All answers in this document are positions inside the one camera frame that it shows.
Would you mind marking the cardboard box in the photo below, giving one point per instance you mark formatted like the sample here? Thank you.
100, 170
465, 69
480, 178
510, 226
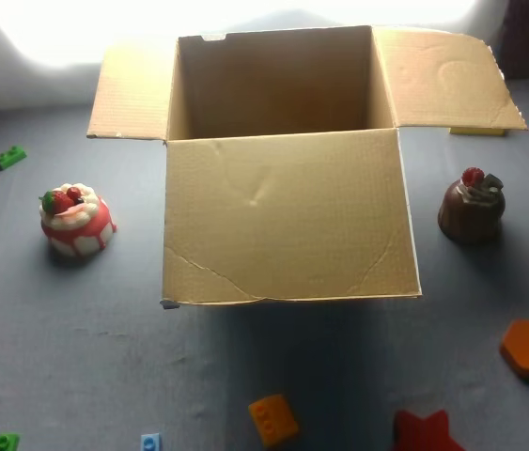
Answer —
287, 221

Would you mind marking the orange toy brick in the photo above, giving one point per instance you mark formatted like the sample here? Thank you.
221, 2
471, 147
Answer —
273, 420

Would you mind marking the pink strawberry toy cake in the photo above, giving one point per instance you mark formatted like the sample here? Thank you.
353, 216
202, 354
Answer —
78, 230

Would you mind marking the blue toy brick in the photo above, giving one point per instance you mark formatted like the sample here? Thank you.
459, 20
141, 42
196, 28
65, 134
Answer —
151, 443

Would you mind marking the white backdrop sheet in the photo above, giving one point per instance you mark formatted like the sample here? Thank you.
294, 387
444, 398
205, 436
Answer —
57, 37

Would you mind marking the grey table cloth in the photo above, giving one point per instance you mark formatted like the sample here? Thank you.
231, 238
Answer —
81, 352

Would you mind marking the yellow block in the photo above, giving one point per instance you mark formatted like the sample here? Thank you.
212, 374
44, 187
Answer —
477, 132

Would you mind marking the green toy brick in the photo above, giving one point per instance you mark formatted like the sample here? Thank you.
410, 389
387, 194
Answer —
6, 442
10, 158

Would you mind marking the chocolate toy cupcake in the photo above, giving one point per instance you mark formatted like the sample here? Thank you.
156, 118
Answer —
471, 216

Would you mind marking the red star block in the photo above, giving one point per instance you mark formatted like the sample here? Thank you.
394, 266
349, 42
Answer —
424, 434

